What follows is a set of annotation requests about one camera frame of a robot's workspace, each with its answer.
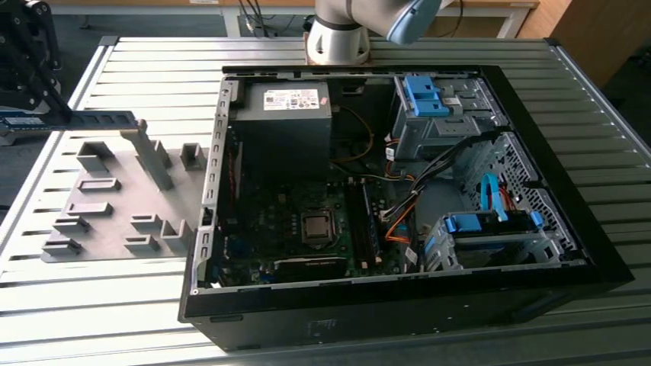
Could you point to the hard disk in blue carrier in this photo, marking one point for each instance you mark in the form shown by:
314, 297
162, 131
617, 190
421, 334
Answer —
462, 223

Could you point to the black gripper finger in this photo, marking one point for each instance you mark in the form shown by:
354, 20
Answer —
53, 91

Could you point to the green motherboard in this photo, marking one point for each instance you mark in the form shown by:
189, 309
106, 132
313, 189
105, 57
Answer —
264, 228

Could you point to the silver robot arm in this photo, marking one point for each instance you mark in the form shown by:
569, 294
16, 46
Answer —
337, 42

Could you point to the metal locking lever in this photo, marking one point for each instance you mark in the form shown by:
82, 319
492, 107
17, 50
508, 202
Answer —
334, 228

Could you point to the black RAM slot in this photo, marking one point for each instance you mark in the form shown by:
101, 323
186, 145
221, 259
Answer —
357, 228
350, 228

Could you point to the black graphics card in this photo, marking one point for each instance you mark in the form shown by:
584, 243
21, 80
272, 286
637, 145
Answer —
309, 267

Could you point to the grey power supply unit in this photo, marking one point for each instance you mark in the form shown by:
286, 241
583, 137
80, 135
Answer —
284, 126

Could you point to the empty blue disk carrier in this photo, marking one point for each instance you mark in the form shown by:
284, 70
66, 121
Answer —
421, 103

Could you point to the grey parts rack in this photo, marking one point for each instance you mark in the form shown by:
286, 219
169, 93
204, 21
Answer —
121, 190

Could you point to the blue RAM stick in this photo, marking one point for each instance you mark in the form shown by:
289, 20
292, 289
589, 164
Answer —
369, 221
96, 119

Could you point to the silver CPU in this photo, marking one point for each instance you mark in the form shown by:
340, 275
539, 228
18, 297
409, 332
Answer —
317, 226

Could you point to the grey metal drive cage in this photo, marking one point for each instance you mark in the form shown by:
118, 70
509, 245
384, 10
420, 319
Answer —
508, 244
441, 133

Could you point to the brown wooden cabinet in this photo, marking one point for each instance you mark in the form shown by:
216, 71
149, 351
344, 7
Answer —
600, 38

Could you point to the black PC case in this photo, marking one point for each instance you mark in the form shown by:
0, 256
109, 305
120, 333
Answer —
356, 316

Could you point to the white frame wooden desk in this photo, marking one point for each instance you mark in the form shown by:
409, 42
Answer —
509, 24

